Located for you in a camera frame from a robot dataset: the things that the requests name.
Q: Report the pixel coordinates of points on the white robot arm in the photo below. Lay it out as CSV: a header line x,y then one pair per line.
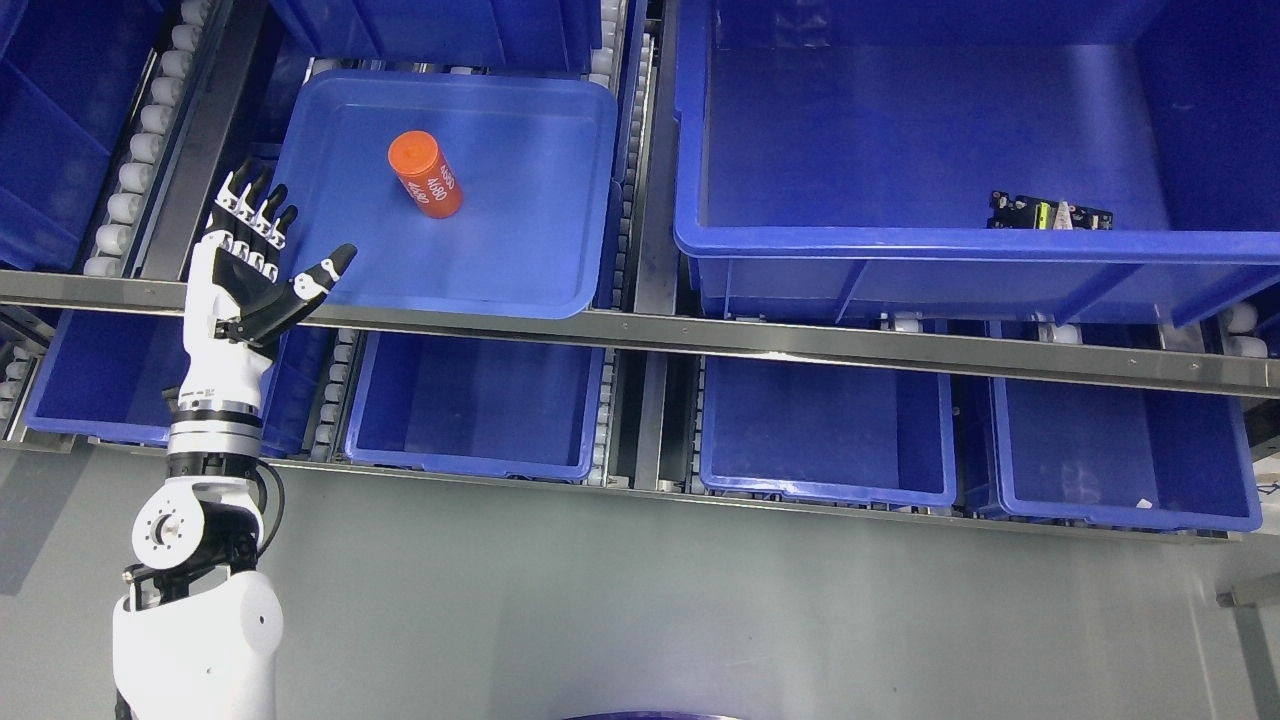
x,y
196,632

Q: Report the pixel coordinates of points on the blue bin lower middle-left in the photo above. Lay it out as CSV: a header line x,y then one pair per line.
x,y
481,408

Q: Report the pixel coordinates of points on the blue bin lower left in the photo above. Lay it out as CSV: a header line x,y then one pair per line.
x,y
105,375

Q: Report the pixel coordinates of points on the blue bin lower right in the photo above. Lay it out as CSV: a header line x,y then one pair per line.
x,y
1106,456

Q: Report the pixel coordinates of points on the blue bin upper left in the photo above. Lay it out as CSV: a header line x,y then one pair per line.
x,y
69,74

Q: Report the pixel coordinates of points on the orange cylindrical capacitor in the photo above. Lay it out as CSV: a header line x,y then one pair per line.
x,y
420,165

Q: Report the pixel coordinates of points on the blue bin lower middle-right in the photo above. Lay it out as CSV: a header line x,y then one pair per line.
x,y
826,433

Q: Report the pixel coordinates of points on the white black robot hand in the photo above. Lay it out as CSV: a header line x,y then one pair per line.
x,y
240,301

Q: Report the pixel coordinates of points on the blue bin top centre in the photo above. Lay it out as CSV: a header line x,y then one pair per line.
x,y
528,36

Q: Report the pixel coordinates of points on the black circuit board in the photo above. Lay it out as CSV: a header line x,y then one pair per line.
x,y
1028,212

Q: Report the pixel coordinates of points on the shallow blue plastic tray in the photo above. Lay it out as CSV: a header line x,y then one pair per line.
x,y
534,159

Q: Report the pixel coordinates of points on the large blue plastic bin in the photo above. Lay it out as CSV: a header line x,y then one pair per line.
x,y
836,158

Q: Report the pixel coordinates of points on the metal shelf rack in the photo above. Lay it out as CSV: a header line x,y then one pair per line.
x,y
182,136

